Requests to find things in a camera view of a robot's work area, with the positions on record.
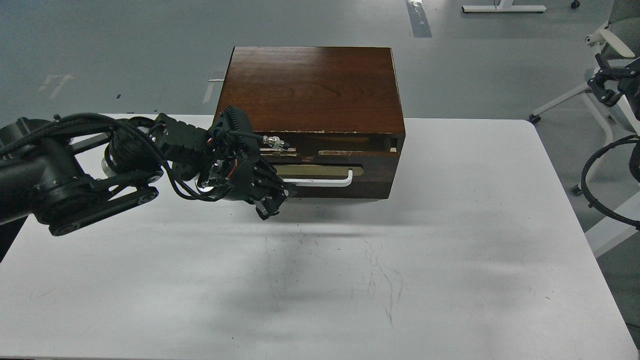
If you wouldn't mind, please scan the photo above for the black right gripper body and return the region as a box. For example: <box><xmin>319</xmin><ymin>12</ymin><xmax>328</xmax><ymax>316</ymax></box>
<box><xmin>587</xmin><ymin>54</ymin><xmax>640</xmax><ymax>121</ymax></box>

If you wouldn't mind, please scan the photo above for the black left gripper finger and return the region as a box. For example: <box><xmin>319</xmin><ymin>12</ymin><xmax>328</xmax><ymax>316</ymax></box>
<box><xmin>265</xmin><ymin>174</ymin><xmax>298</xmax><ymax>198</ymax></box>
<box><xmin>253</xmin><ymin>193</ymin><xmax>290</xmax><ymax>221</ymax></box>

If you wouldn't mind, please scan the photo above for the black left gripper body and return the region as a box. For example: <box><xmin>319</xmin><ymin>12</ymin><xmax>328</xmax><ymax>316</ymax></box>
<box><xmin>152</xmin><ymin>105</ymin><xmax>281</xmax><ymax>202</ymax></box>

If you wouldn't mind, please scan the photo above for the wooden drawer with white handle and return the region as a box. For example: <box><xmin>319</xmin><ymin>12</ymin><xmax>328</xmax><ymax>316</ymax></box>
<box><xmin>262</xmin><ymin>147</ymin><xmax>401</xmax><ymax>199</ymax></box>

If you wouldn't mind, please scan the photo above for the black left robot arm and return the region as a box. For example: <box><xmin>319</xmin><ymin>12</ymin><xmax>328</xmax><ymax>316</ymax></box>
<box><xmin>0</xmin><ymin>106</ymin><xmax>297</xmax><ymax>236</ymax></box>

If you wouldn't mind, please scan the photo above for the dark wooden drawer cabinet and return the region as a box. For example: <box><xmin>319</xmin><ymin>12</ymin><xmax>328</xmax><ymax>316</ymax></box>
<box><xmin>213</xmin><ymin>46</ymin><xmax>407</xmax><ymax>201</ymax></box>

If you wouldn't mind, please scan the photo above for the grey floor tape strip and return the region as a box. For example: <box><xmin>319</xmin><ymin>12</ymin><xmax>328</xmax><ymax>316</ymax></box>
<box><xmin>405</xmin><ymin>0</ymin><xmax>433</xmax><ymax>39</ymax></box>

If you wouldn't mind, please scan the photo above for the white table leg frame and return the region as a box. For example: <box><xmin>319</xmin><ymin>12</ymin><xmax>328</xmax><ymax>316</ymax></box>
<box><xmin>461</xmin><ymin>0</ymin><xmax>547</xmax><ymax>14</ymax></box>

